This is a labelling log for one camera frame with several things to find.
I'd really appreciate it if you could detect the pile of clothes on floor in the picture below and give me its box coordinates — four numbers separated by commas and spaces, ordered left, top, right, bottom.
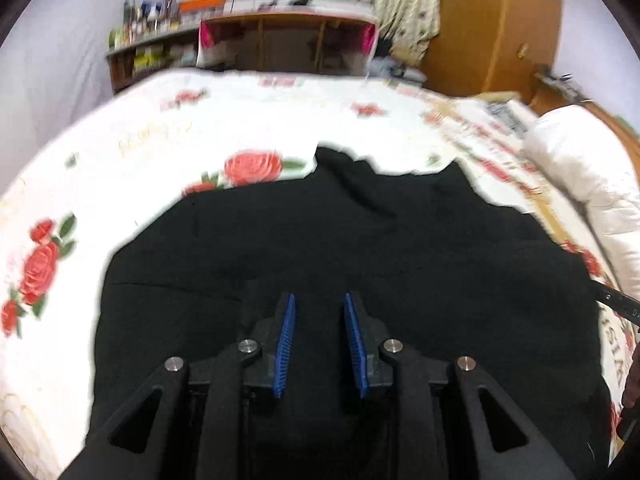
368, 56, 427, 87

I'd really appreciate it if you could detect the white quilted duvet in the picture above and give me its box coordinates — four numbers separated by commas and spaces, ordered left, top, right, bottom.
523, 105, 639, 298

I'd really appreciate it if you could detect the person's right hand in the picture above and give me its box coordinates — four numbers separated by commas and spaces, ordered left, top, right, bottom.
622, 344, 640, 410

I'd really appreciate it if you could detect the white floral rose bedspread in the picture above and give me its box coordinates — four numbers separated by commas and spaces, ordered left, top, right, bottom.
1, 70, 623, 479

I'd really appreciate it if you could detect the black large garment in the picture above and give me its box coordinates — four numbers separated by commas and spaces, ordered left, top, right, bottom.
90, 148, 611, 479

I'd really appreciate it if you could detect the wooden desk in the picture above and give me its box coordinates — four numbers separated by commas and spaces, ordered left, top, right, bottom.
195, 6, 378, 77

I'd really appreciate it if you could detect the wooden low shelf unit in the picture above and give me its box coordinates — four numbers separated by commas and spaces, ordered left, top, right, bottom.
106, 27, 198, 94

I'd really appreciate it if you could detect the patterned cream curtain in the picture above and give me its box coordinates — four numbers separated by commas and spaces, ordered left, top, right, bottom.
372, 0, 440, 67

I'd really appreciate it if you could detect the wooden wardrobe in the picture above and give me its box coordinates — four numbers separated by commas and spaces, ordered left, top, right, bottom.
421, 0, 562, 102

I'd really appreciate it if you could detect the orange box on desk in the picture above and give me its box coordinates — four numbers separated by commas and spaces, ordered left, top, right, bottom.
178, 0, 227, 14

